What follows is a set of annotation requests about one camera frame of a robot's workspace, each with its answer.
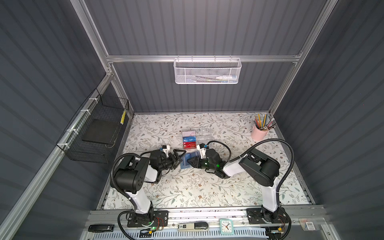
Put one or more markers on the small clear packet with label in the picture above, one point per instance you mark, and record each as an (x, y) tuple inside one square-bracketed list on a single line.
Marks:
[(308, 225)]

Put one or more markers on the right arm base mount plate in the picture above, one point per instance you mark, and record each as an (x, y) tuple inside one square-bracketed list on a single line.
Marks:
[(264, 216)]

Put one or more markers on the blue card in organizer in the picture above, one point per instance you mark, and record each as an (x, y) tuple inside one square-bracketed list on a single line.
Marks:
[(189, 139)]

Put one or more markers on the silver black device on rail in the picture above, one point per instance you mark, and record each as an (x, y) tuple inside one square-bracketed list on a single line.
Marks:
[(193, 227)]

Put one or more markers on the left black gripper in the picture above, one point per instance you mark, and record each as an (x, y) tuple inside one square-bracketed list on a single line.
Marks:
[(176, 158)]

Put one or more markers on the floral patterned table mat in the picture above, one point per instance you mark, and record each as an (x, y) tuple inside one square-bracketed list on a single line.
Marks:
[(194, 188)]

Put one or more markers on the coloured pencils in cup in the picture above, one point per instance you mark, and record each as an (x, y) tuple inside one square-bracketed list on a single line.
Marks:
[(264, 122)]

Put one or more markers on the white wire mesh basket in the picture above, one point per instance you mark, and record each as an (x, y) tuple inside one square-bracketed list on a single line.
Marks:
[(187, 68)]

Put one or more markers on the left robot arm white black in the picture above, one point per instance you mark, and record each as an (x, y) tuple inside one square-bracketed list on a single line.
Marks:
[(130, 171)]

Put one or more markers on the black flat pad in basket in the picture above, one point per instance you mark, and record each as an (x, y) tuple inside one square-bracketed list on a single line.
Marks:
[(101, 132)]

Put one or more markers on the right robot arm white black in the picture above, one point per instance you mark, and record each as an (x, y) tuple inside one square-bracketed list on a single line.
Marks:
[(261, 167)]

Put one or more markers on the pink pencil cup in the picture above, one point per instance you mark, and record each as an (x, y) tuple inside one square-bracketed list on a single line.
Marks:
[(258, 135)]

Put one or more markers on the left wrist camera white housing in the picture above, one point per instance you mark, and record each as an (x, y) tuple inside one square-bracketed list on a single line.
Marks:
[(165, 148)]

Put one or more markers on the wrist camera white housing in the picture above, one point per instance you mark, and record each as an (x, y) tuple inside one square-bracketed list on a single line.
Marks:
[(202, 148), (165, 148)]

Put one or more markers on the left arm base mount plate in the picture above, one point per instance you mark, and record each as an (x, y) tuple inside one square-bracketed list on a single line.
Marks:
[(151, 219)]

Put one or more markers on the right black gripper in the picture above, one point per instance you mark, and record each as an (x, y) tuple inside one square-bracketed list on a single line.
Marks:
[(196, 162)]

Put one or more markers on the black wire wall basket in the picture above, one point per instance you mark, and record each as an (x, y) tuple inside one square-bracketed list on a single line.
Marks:
[(101, 107)]

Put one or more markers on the pink card in organizer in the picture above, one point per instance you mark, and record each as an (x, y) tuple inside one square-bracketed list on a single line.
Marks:
[(188, 134)]

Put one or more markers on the pens in white basket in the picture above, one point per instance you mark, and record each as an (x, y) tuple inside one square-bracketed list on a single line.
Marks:
[(224, 78)]

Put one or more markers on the right wrist camera white housing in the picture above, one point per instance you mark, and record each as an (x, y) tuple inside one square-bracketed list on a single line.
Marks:
[(202, 148)]

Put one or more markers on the black stapler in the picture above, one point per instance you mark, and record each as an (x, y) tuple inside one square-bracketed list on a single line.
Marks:
[(101, 228)]

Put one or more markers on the small teal desk clock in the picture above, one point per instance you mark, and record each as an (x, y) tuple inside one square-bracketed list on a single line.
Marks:
[(226, 227)]

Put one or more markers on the clear acrylic organizer box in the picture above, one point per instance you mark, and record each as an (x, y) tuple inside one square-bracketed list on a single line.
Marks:
[(203, 134)]

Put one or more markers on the red card in organizer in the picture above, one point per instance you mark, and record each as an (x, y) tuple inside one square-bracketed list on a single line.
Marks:
[(189, 145)]

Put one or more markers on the yellow tag on basket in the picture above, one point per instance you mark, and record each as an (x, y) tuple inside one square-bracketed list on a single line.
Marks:
[(123, 117)]

